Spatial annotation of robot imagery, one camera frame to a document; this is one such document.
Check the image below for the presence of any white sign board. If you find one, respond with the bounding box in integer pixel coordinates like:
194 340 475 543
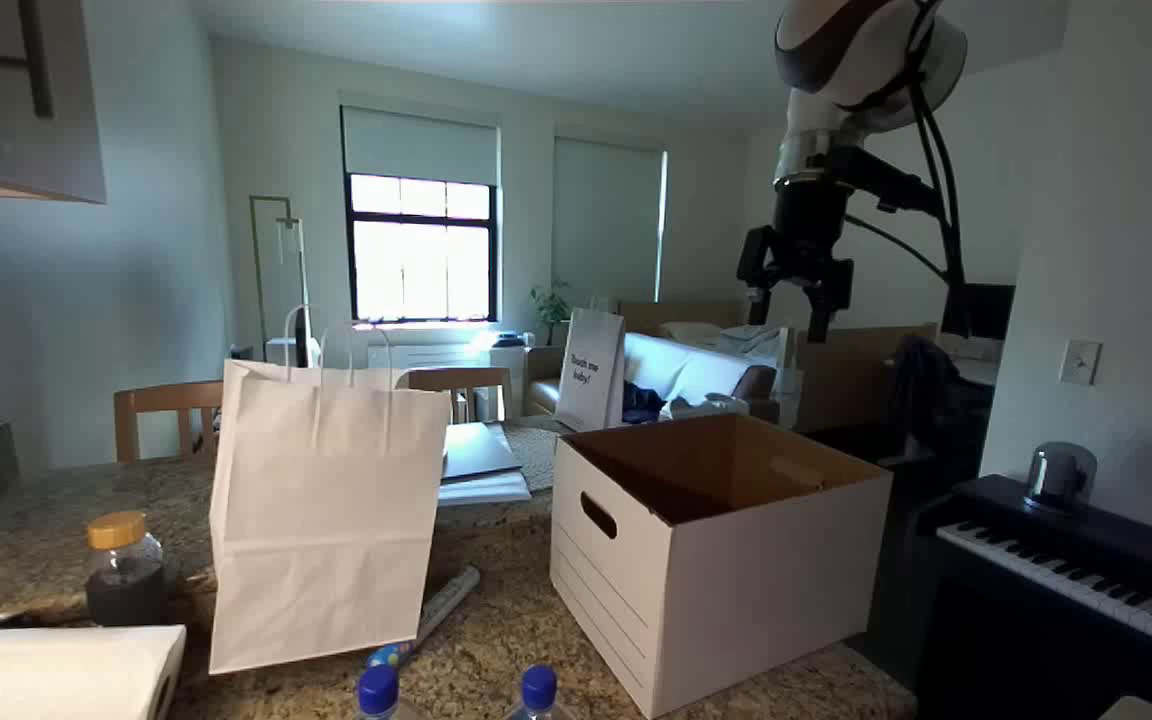
557 309 626 436

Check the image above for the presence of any black digital piano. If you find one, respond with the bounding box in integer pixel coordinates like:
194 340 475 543
910 474 1152 720

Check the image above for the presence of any brown cardboard box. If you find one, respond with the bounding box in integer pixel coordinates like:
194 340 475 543
789 320 938 433

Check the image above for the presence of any shiny metal pot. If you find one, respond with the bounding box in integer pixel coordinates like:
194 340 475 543
1024 441 1098 513

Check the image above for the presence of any grey roller blind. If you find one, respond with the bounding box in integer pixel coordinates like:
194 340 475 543
339 106 503 189
547 133 670 311

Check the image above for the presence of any stack of papers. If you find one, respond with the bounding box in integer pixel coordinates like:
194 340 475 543
435 420 534 513

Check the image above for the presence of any black chair with clothes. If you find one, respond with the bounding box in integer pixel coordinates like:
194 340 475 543
885 336 995 474

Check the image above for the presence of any grey wall cabinet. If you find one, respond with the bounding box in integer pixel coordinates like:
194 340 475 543
0 0 109 210

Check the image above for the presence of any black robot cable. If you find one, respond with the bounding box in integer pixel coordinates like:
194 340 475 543
853 0 976 300

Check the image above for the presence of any black computer monitor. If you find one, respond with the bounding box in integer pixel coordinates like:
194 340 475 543
938 279 1015 346

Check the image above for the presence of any white paper bag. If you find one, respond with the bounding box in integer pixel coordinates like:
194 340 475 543
204 304 454 681

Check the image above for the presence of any white radiator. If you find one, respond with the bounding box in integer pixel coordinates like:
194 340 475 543
320 326 532 392

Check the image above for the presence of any white cardboard storage box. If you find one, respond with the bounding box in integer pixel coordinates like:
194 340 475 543
547 412 897 720

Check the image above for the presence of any glass jar with cork lid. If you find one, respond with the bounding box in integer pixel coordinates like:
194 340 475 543
78 510 183 627

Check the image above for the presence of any white sofa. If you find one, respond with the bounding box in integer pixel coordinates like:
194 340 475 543
527 320 792 423

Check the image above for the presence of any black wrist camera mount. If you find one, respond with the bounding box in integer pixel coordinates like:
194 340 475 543
853 147 943 222

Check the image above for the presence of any white floor lamp stand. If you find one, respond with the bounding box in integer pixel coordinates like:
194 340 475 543
247 191 322 374

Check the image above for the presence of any green potted plant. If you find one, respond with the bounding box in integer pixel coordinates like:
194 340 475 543
527 283 574 352

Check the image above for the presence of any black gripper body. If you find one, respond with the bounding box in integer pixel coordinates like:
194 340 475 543
736 176 858 311

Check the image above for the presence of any black framed window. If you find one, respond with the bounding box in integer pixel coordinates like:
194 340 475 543
345 174 500 327

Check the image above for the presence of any white light switch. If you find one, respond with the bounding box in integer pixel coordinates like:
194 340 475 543
1056 336 1106 392

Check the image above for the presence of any grey tube with blue end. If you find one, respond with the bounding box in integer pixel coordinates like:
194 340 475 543
363 563 489 677

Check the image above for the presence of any wooden chair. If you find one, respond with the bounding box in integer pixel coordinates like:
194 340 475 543
113 375 229 468
401 366 515 430

